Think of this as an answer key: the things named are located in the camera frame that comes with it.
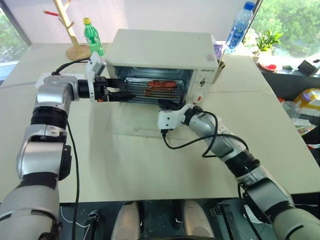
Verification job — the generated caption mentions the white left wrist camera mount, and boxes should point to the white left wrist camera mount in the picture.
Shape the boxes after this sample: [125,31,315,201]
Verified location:
[84,51,108,103]

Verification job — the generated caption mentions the white plate with red item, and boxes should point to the white plate with red item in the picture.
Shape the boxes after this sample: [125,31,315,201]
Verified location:
[258,61,283,73]

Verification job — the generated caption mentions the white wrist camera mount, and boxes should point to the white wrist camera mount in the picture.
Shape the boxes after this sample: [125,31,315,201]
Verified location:
[84,51,108,103]
[157,104,194,131]

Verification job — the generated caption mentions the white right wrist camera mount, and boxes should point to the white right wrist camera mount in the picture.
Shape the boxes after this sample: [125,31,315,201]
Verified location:
[157,104,194,131]

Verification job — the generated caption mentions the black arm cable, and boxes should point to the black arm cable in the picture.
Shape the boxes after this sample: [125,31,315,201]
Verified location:
[160,110,250,159]
[50,57,91,240]

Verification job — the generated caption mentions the black bracket under table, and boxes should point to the black bracket under table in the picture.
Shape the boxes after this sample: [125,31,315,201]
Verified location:
[209,203,235,240]
[84,210,101,240]

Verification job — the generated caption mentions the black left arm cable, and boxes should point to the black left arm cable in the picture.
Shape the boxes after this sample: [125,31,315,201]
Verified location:
[50,57,91,240]

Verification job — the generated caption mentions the silver ribbed baking tray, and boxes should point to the silver ribbed baking tray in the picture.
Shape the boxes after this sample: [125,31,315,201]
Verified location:
[123,76,185,105]

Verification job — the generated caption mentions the clear crumpled plastic bags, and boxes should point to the clear crumpled plastic bags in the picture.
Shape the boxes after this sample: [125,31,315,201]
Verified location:
[281,99,320,137]

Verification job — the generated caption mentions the dark window frame post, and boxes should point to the dark window frame post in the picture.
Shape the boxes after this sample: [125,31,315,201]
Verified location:
[245,0,265,31]
[0,0,33,48]

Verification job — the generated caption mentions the beige rounded shell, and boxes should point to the beige rounded shell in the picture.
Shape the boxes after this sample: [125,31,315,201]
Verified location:
[110,200,141,240]
[180,199,216,240]

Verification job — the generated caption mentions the white flowers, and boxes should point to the white flowers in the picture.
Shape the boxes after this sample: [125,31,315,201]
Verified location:
[243,28,259,48]

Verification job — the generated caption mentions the green soda bottle yellow cap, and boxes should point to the green soda bottle yellow cap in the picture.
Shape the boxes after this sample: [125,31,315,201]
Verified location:
[82,17,105,57]

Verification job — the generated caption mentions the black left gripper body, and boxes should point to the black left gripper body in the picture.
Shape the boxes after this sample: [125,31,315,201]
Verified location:
[94,76,113,103]

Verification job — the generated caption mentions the clear water bottle blue cap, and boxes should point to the clear water bottle blue cap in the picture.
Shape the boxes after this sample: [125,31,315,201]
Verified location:
[224,1,256,54]

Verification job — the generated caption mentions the purple snack packet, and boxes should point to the purple snack packet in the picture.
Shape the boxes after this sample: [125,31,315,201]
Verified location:
[213,42,226,61]

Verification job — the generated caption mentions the yellow purple plastic bag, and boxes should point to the yellow purple plastic bag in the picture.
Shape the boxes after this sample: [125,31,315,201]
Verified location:
[293,88,320,118]

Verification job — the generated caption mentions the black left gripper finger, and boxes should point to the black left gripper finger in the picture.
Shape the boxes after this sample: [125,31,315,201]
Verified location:
[108,78,129,91]
[108,91,137,102]

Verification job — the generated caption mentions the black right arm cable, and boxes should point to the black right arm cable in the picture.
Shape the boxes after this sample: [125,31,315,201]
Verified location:
[160,110,250,159]

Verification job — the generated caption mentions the dark side counter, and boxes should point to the dark side counter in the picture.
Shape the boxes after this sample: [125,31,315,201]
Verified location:
[258,65,320,103]

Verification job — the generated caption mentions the wooden mug tree stand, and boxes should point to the wooden mug tree stand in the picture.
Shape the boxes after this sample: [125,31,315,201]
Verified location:
[42,0,92,61]

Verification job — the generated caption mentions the white toaster oven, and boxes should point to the white toaster oven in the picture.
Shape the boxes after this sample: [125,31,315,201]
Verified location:
[105,28,219,105]

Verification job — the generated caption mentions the small black box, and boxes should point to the small black box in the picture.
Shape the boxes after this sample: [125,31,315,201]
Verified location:
[297,59,316,76]

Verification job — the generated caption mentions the glass toaster oven door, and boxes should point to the glass toaster oven door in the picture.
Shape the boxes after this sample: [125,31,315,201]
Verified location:
[111,100,188,139]

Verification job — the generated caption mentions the red sausage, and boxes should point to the red sausage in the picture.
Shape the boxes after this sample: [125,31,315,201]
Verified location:
[146,80,176,89]

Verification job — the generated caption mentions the green potted plant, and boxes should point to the green potted plant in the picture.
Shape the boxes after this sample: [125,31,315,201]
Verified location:
[252,29,284,63]

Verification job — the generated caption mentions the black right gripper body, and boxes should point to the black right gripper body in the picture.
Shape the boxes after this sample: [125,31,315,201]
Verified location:
[161,100,182,112]

